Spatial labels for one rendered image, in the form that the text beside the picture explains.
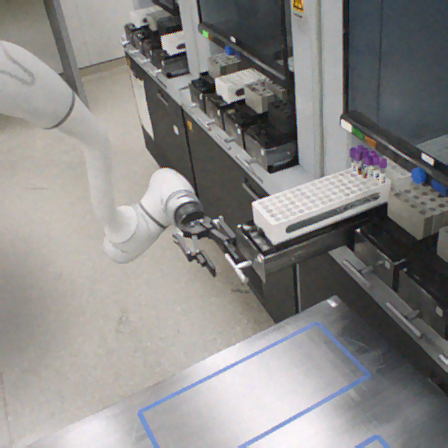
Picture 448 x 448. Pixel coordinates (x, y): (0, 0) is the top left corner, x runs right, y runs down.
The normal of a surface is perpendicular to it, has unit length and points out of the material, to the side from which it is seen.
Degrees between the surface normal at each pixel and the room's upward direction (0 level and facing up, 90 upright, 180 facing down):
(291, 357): 0
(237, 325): 0
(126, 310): 0
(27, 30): 90
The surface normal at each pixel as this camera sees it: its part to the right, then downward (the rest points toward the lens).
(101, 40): 0.40, 0.51
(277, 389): -0.12, -0.80
